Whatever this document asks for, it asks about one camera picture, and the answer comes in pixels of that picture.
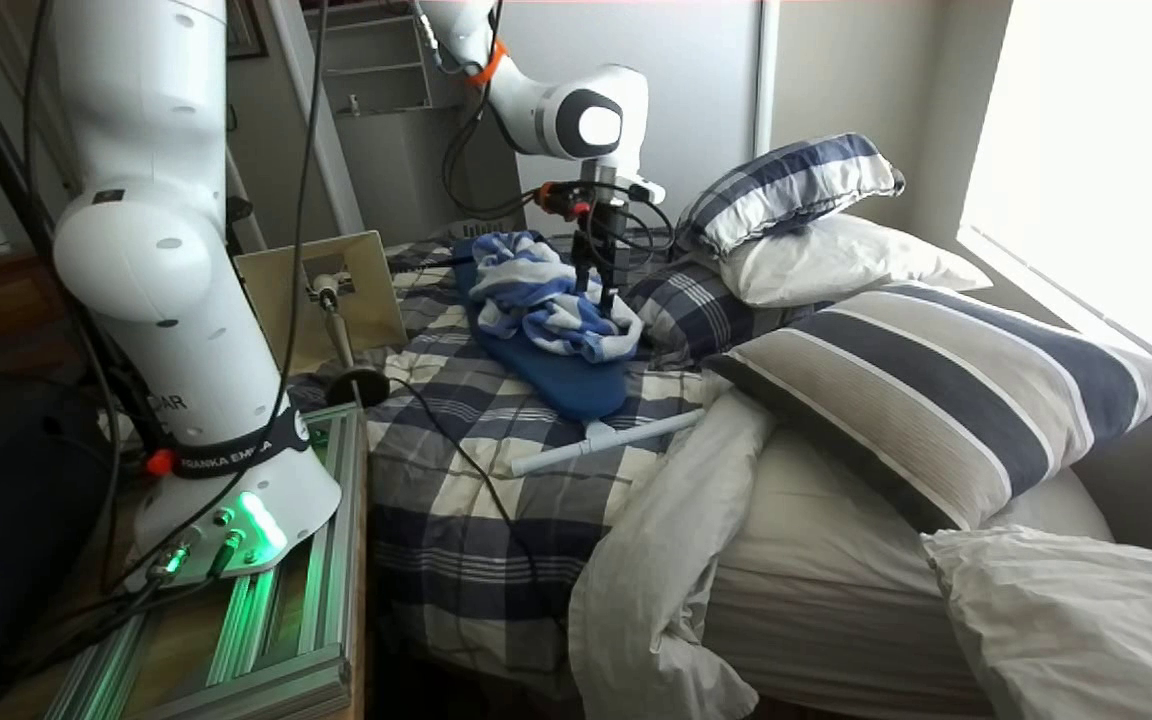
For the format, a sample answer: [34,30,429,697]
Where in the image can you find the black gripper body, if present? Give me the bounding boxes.
[569,198,634,261]

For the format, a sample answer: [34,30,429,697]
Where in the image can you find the blue white striped towel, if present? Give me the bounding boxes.
[453,228,646,369]

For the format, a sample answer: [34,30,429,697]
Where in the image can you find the grey navy striped pillow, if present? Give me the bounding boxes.
[703,283,1152,536]

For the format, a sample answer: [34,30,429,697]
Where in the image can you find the small plaid pillow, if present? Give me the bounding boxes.
[626,255,791,369]

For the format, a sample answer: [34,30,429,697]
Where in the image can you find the plain blue blanket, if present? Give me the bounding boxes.
[467,326,634,426]

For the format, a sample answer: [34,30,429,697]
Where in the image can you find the white plastic tube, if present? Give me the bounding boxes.
[507,405,708,481]

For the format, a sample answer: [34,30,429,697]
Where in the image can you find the large plaid pillow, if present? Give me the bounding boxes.
[675,127,907,255]

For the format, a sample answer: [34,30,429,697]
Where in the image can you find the beige wooden board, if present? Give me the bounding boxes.
[233,228,408,381]

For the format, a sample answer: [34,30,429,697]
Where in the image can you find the white shelf ladder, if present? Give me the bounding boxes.
[253,0,453,250]

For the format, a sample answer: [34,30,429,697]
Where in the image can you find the navy white plaid duvet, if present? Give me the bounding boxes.
[358,237,744,700]

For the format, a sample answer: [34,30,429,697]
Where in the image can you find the white bed sheet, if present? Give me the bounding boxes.
[565,389,774,720]

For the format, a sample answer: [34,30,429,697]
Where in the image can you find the white mattress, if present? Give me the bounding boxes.
[703,422,1114,717]

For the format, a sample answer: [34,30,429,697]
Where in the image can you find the bright window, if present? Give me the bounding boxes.
[957,0,1152,381]

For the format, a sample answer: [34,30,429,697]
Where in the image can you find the crumpled white pillow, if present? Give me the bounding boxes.
[921,521,1152,720]

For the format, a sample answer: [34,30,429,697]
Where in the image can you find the black wrist cable bundle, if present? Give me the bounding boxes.
[435,0,675,255]

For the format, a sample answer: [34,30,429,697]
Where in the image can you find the black camera cable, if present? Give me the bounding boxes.
[383,374,544,581]

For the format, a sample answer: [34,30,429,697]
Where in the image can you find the black base strap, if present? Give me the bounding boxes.
[139,405,316,485]

